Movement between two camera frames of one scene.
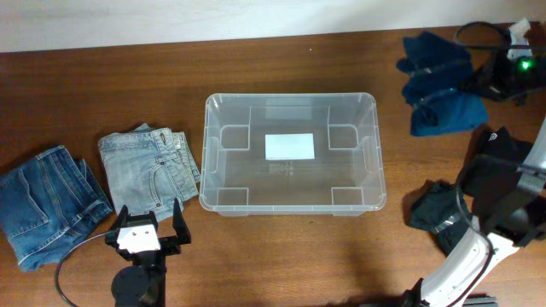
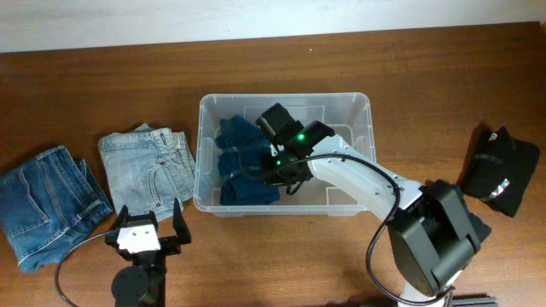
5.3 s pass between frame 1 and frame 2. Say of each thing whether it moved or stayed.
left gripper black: stayed
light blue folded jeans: stayed
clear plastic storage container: stayed
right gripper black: moved
